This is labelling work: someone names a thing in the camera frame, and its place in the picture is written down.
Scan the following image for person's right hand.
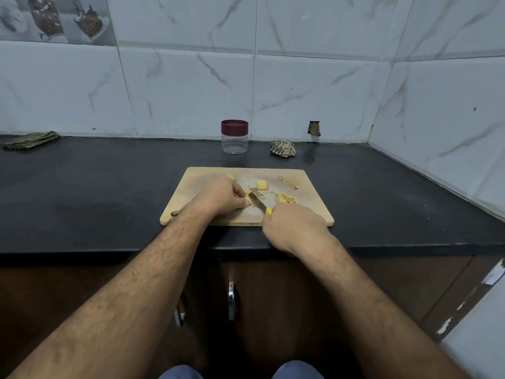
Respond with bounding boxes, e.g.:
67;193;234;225
261;203;331;258

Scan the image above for person's left hand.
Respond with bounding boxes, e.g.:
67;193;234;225
193;176;251;226

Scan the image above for wooden cutting board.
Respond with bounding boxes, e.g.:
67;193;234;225
159;166;336;227

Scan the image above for yellow handled knife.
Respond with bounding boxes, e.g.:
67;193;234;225
248;190;274;217

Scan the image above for clear jar maroon lid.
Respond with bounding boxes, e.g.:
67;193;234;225
221;119;250;155

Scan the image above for person's left forearm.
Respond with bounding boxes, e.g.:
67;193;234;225
6;203;219;379

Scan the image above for person's right forearm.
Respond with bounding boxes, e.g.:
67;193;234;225
297;234;471;379

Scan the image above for black countertop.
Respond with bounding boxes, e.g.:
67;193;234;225
0;135;505;256

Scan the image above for person's blue clothing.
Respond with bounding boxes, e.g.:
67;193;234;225
158;360;326;379

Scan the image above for crumpled patterned cloth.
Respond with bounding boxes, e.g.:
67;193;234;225
269;139;298;159

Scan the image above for brown wooden cabinet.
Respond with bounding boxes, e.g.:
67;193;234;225
0;250;505;379

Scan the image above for folded green cloth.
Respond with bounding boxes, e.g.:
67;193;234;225
2;131;61;151

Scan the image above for decorative picture tiles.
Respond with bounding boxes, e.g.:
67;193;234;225
0;0;118;47

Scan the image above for metal cabinet handle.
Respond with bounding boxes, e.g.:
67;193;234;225
227;281;238;322
174;293;188;328

